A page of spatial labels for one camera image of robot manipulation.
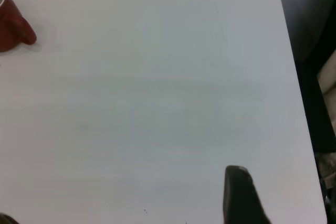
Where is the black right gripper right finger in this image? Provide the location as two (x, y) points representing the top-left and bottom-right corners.
(222, 165), (272, 224)

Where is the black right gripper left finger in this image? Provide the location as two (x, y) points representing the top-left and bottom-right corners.
(0, 212), (19, 224)

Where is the red ceramic mug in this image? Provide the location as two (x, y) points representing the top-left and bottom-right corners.
(0, 0), (37, 53)

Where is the beige box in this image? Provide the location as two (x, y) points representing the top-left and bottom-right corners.
(316, 50), (336, 126)

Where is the black furniture beside table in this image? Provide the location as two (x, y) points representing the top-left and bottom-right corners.
(275, 0), (336, 154)

